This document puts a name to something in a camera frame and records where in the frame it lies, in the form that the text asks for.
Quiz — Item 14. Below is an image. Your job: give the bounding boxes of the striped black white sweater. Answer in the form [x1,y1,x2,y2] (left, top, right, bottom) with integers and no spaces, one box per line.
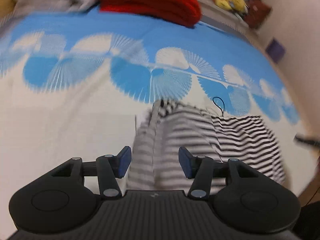
[127,100,285,191]

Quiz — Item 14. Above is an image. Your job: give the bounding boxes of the purple box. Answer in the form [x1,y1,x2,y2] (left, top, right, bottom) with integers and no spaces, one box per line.
[265,38,286,63]

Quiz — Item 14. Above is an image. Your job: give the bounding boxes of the blue white patterned bedsheet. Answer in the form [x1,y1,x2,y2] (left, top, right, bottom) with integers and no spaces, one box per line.
[1,9,317,239]

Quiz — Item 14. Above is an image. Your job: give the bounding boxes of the yellow plush toys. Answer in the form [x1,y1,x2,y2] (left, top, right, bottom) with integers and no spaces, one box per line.
[213,0,246,13]

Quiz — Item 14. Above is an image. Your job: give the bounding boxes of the red folded blanket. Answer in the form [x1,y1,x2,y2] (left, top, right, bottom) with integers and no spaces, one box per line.
[99,0,201,27]

